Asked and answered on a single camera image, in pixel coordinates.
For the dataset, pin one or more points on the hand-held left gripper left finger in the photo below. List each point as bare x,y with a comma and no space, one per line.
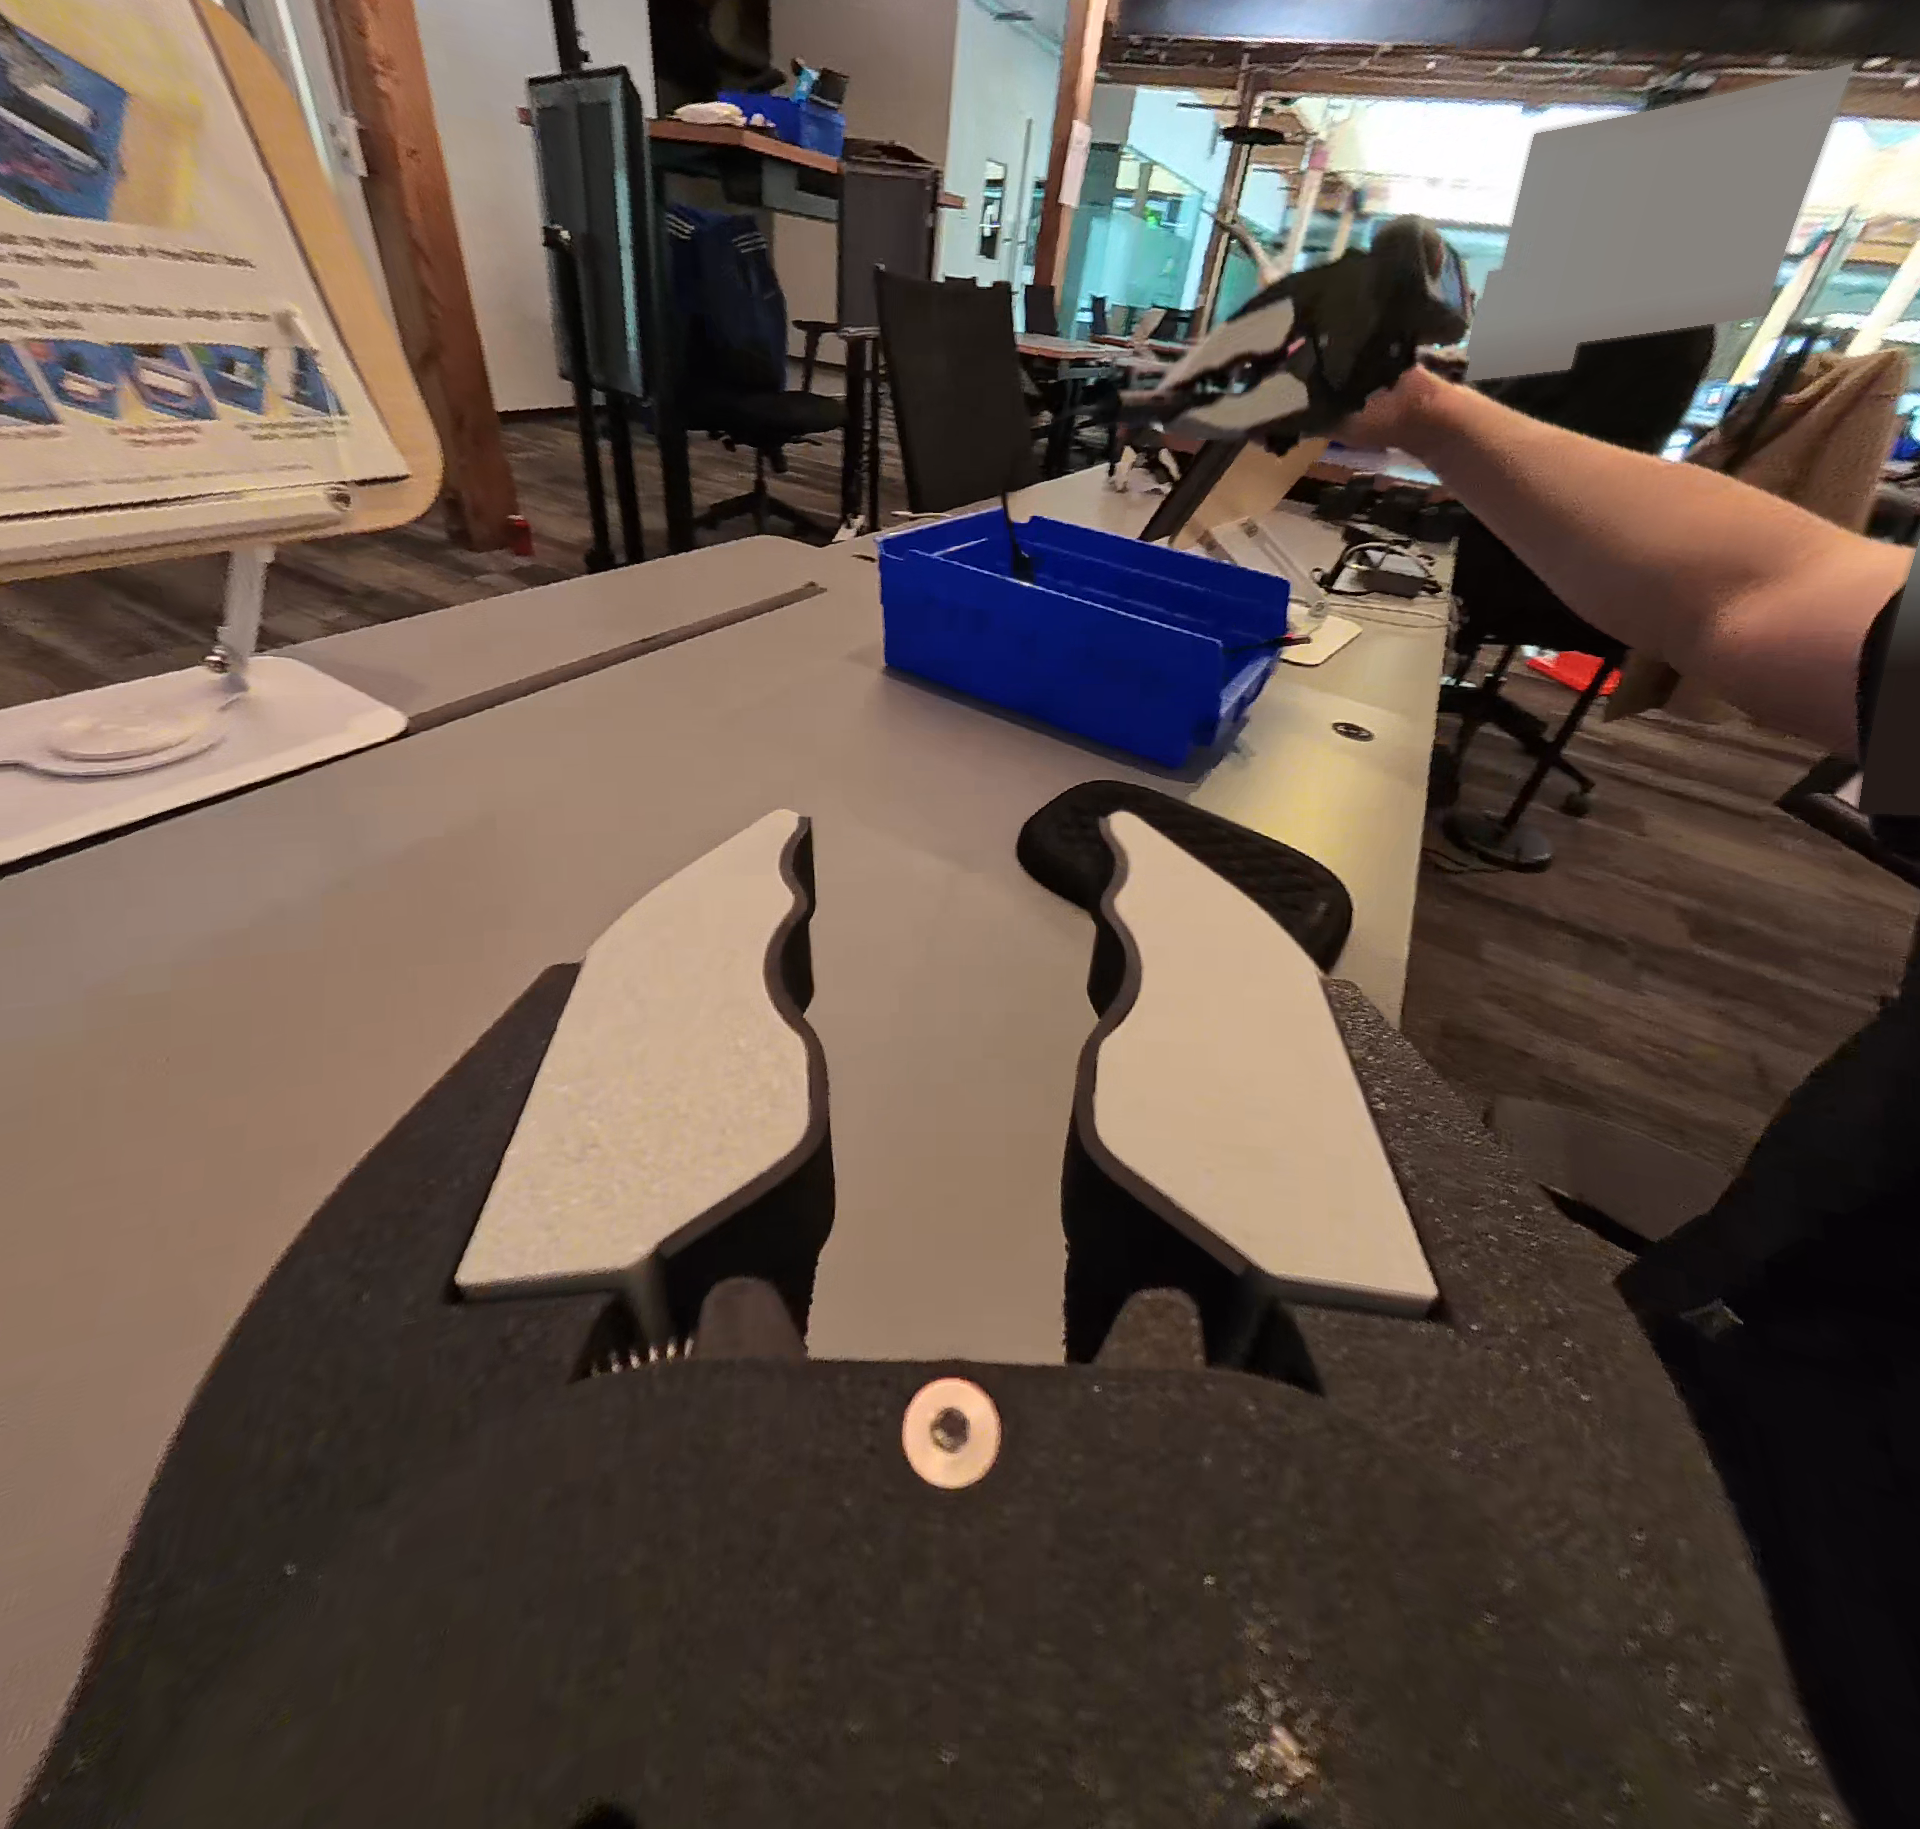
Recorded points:
660,1095

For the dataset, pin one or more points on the black pedestal panel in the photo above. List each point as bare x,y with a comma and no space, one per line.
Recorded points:
945,389

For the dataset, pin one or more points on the person's right hand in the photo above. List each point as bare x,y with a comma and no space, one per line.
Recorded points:
1403,413

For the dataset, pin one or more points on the black desk frame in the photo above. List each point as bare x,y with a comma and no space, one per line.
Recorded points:
584,208

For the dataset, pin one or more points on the orange floor object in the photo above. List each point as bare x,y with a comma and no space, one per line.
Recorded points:
1575,674

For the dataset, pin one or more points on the person's dark trousers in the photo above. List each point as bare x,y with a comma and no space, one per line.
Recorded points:
1800,1333

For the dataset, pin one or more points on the person's right forearm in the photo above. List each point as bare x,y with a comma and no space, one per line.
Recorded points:
1650,554

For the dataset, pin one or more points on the blue plastic bin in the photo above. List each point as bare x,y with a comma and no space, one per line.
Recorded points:
795,126
1050,645

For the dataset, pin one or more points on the beige coat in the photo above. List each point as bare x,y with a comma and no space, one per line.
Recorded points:
1830,434

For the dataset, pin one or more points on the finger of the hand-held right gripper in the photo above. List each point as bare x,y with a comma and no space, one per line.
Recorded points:
1230,344
1260,406

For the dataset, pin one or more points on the wooden far table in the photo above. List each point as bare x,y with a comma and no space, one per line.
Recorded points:
720,149

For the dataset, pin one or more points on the black textured cushion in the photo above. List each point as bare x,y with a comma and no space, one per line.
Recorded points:
1245,869

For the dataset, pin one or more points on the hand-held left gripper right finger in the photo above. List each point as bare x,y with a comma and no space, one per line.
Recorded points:
1245,1108

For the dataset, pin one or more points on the wooden ceiling post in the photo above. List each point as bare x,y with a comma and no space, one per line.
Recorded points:
1080,89

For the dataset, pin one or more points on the black office chair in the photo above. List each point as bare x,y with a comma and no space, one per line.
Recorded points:
889,238
735,315
1514,584

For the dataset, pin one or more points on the white stand with wooden board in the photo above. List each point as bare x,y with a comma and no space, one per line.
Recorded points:
1245,487
301,719

